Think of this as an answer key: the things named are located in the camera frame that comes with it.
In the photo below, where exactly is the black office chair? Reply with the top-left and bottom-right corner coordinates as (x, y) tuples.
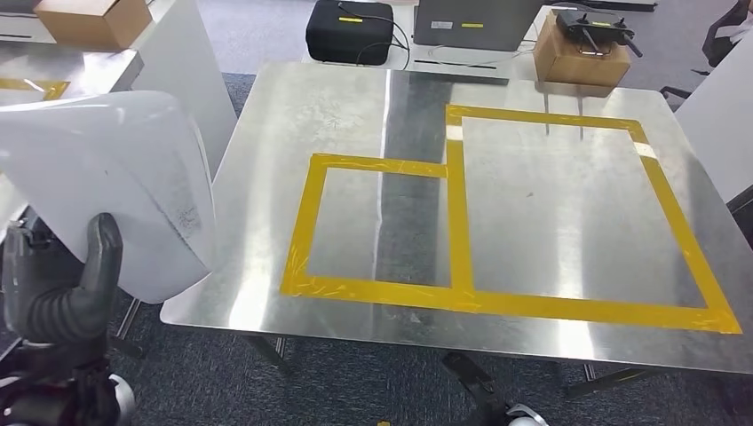
(658, 0), (753, 110)

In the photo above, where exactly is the white partition panel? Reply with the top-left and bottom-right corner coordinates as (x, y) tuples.
(129, 0), (240, 178)

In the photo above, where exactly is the white table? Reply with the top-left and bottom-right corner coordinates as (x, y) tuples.
(673, 29), (753, 204)

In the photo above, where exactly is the steel side table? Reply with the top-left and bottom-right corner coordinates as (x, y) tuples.
(0, 41), (146, 110)

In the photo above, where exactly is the black carry case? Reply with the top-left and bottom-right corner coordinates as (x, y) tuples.
(305, 0), (395, 66)

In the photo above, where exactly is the black remote controller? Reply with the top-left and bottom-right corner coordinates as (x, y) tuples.
(554, 8), (644, 59)

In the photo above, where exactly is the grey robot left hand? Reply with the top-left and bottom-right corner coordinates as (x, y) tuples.
(3, 212), (124, 339)

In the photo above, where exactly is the yellow tape strip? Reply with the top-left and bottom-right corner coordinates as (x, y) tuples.
(0, 77), (72, 101)

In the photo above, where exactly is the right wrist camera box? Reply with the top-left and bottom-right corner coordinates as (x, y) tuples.
(440, 351), (510, 422)

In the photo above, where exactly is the large yellow tape frame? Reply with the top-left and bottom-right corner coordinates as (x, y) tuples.
(445, 104), (743, 335)

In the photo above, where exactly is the white curved plastic part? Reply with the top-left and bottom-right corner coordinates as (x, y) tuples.
(0, 91), (218, 305)

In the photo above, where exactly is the brown cardboard box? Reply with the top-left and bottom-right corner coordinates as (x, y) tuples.
(33, 0), (155, 52)
(532, 12), (632, 90)

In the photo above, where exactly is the white desk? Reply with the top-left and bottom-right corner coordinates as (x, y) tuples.
(303, 0), (660, 81)

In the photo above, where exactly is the stainless steel workbench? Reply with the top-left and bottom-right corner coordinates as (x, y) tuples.
(160, 61), (753, 401)

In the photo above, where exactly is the small yellow tape frame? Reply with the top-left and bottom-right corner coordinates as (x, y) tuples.
(279, 153), (475, 305)

